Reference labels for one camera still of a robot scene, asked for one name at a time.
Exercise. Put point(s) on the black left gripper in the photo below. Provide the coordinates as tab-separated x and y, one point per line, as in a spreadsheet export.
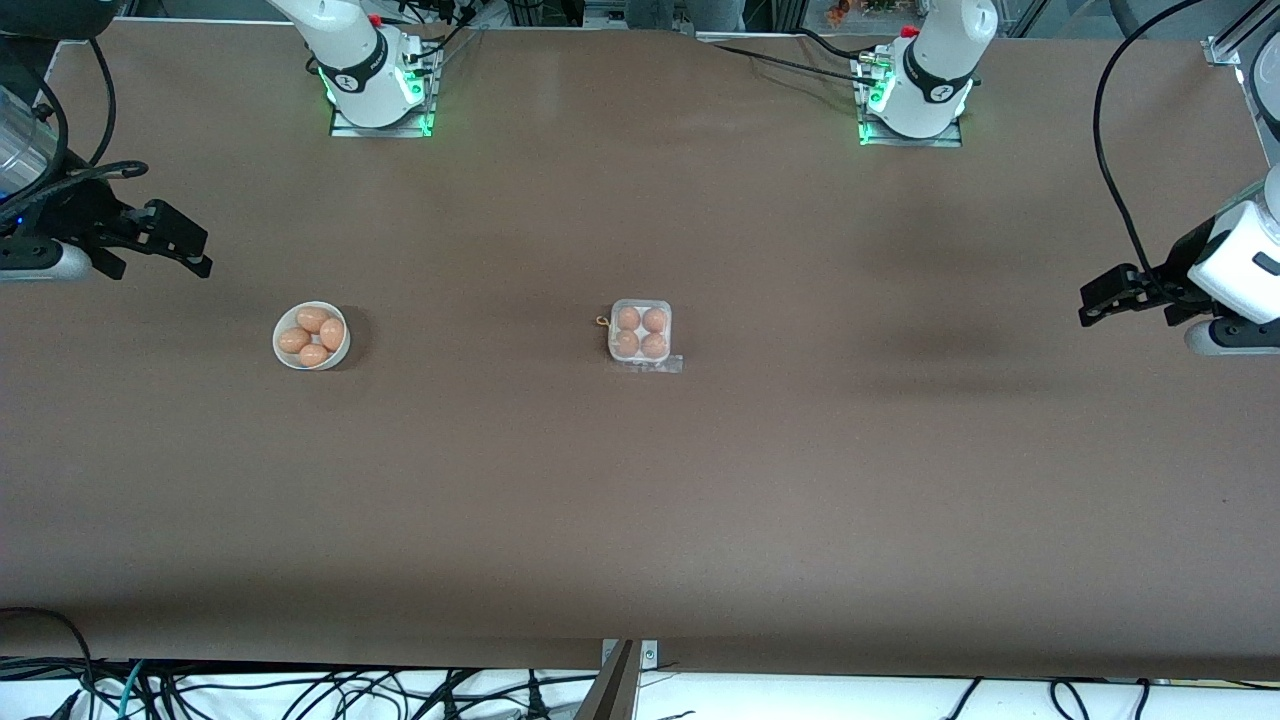
1176	263

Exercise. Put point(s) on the clear plastic egg box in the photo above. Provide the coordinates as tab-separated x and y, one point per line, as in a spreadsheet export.
660	365

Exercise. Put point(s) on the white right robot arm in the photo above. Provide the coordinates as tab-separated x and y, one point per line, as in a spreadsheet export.
352	60

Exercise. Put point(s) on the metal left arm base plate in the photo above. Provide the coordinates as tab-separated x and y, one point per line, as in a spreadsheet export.
905	142

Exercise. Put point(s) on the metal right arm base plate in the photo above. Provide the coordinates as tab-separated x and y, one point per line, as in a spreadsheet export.
350	130

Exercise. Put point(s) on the white round bowl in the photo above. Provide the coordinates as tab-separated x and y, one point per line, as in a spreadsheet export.
282	355

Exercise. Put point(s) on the metal table edge bracket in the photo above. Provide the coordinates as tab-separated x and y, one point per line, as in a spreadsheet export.
650	655

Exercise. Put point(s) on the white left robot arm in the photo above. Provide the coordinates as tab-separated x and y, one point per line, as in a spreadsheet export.
935	70

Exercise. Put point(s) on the colourful toy pile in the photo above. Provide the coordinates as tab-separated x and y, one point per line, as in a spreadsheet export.
840	12

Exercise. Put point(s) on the brown egg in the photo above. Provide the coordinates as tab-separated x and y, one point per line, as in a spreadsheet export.
627	343
293	340
628	319
654	346
332	334
313	319
313	355
654	320

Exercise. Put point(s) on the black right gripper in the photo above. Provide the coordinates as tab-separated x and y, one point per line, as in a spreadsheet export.
72	213

